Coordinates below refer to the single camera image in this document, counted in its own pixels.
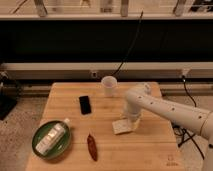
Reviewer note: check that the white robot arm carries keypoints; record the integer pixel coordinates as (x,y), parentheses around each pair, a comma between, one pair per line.
(197,120)

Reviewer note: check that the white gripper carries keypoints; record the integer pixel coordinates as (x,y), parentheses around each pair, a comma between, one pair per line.
(133,116)

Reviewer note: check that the green plate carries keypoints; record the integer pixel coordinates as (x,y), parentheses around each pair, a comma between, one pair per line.
(51,140)

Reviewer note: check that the white sponge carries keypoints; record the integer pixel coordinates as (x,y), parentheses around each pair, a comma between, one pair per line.
(124,126)

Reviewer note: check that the white wall plug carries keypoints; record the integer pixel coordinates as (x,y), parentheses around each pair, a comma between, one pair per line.
(184,72)

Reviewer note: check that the wall power outlet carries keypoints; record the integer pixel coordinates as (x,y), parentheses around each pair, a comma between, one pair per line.
(94,74)

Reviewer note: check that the white plastic bottle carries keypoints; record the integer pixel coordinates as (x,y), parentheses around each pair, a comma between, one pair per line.
(52,136)

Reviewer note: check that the translucent plastic cup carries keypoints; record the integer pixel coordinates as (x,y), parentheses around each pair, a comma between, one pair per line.
(109,84)

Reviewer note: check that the black smartphone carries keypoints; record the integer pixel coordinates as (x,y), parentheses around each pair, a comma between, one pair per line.
(85,106)

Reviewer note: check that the black equipment at left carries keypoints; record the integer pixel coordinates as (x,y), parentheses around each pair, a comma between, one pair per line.
(7,103)

